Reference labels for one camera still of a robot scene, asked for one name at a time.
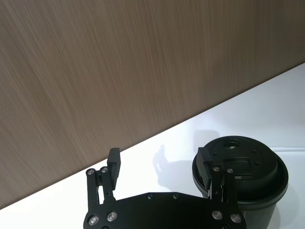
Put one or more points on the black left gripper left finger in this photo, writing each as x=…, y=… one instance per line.
x=114, y=171

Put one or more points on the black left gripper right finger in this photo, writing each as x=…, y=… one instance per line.
x=204, y=170

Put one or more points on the black paper cup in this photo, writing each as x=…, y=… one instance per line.
x=257, y=212

